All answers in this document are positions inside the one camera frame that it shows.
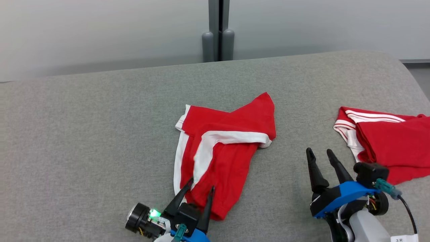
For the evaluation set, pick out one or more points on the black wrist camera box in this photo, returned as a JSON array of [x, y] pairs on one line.
[[369, 173], [187, 215]]

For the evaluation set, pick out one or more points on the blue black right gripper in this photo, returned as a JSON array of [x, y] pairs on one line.
[[339, 195]]

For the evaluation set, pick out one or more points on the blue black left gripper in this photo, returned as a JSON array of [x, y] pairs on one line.
[[144, 218]]

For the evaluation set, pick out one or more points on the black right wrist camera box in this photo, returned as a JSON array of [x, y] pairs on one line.
[[369, 173]]

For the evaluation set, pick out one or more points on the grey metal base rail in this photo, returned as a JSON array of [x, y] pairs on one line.
[[416, 61]]

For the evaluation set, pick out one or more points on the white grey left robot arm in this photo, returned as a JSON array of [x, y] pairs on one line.
[[163, 239]]

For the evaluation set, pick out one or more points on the red basketball jersey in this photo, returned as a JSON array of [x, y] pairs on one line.
[[396, 144]]

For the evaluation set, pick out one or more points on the red shorts white stripes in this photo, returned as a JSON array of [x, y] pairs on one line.
[[228, 168]]

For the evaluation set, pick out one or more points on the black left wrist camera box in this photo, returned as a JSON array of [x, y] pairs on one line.
[[187, 215]]

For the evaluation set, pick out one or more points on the grey metal partition post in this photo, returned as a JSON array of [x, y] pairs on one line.
[[214, 20]]

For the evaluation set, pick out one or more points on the grey cylinder post bumper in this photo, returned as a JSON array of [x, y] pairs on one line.
[[228, 45], [207, 47]]

